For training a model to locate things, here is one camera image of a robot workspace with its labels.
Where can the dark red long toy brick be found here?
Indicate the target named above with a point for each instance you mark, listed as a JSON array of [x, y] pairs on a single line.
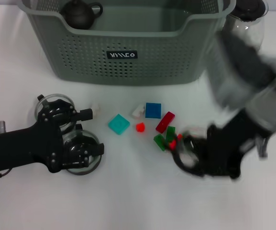
[[165, 121]]

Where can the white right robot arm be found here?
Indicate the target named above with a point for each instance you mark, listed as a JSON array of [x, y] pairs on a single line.
[[271, 107]]

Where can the white toy brick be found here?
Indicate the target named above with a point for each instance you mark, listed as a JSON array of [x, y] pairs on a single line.
[[96, 108], [137, 111]]

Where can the small red toy brick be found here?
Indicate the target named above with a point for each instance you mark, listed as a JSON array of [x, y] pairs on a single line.
[[140, 127]]

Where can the green toy brick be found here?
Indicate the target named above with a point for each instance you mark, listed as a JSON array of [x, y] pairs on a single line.
[[160, 142], [170, 133]]

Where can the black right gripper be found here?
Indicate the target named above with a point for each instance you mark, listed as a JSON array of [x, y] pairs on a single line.
[[226, 148]]

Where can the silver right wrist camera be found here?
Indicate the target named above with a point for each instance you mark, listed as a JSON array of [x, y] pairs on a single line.
[[238, 72]]

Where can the glass carafe with black lid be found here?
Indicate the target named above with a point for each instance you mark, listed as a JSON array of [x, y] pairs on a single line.
[[247, 21]]

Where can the teal square toy plate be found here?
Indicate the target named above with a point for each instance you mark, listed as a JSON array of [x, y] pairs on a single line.
[[119, 124]]

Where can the dark clay teapot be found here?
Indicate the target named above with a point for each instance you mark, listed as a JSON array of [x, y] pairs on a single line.
[[79, 16]]

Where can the blue square toy plate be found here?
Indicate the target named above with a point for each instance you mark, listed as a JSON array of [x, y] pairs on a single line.
[[153, 110]]

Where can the large red toy brick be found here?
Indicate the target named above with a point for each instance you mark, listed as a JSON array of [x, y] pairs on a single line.
[[173, 145]]

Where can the grey-green perforated storage bin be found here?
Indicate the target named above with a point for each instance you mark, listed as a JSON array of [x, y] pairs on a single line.
[[128, 67]]

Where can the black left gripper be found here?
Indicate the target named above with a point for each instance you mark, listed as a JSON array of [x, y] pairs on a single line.
[[25, 148]]

